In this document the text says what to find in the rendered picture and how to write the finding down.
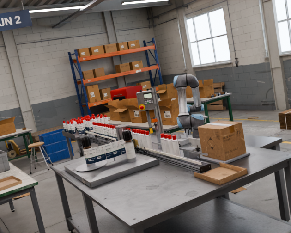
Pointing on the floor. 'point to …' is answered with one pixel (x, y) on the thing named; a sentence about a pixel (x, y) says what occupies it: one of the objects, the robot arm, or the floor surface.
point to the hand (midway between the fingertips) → (187, 136)
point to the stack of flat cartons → (290, 119)
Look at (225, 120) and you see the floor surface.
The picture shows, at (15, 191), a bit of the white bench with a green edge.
